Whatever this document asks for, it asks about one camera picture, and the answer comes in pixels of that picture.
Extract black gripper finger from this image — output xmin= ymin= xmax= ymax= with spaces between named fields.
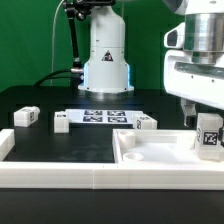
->
xmin=219 ymin=127 xmax=224 ymax=147

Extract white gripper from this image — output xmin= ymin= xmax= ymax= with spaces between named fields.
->
xmin=164 ymin=50 xmax=224 ymax=128

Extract white square tabletop with sockets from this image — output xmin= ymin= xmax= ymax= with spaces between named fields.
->
xmin=112 ymin=129 xmax=224 ymax=164

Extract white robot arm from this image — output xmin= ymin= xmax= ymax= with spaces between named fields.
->
xmin=78 ymin=0 xmax=224 ymax=117

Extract sheet with four tags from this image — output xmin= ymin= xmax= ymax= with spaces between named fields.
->
xmin=66 ymin=109 xmax=143 ymax=124

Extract black cables at base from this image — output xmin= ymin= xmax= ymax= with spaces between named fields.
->
xmin=33 ymin=68 xmax=84 ymax=88

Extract white U-shaped fence wall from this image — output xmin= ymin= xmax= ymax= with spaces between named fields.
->
xmin=0 ymin=129 xmax=224 ymax=190

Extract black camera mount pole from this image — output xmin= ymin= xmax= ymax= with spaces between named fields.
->
xmin=62 ymin=0 xmax=116 ymax=88

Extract white cable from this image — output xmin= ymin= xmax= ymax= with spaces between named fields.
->
xmin=49 ymin=0 xmax=68 ymax=86

